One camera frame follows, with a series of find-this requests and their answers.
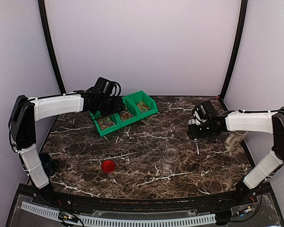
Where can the metal scoop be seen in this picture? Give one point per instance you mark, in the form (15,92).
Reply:
(197,145)

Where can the dark blue mug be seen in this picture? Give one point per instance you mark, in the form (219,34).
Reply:
(49,165)

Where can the small green circuit board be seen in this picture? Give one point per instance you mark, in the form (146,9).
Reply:
(67,218)

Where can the white slotted cable duct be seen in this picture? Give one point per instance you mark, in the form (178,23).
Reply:
(90,221)

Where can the right black frame post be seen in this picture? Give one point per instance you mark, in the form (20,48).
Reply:
(235,49)

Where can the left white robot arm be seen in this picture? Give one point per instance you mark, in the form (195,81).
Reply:
(27,111)

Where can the green bin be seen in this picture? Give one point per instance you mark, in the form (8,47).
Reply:
(106,125)
(128,116)

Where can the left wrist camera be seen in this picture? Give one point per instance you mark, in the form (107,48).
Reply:
(107,88)

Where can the left black frame post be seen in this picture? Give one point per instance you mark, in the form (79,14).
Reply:
(50,47)

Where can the clear glass jar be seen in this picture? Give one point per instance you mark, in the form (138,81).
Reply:
(169,162)

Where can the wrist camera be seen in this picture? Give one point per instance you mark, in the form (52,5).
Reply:
(204,112)
(107,88)

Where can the beige ceramic mug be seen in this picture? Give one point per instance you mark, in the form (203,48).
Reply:
(234,139)

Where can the red jar lid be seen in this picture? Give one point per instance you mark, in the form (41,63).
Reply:
(108,166)

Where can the black frame post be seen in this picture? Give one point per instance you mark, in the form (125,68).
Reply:
(235,49)
(50,47)

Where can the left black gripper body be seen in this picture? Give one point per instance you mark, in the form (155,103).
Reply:
(106,108)

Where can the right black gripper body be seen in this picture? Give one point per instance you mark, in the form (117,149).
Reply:
(206,131)

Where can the green bin end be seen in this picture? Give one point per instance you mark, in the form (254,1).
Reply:
(143,103)

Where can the black front rail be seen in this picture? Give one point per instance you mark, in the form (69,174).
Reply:
(87,204)

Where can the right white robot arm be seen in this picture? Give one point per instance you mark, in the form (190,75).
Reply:
(269,123)

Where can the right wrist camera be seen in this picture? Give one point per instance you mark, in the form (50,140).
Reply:
(204,112)

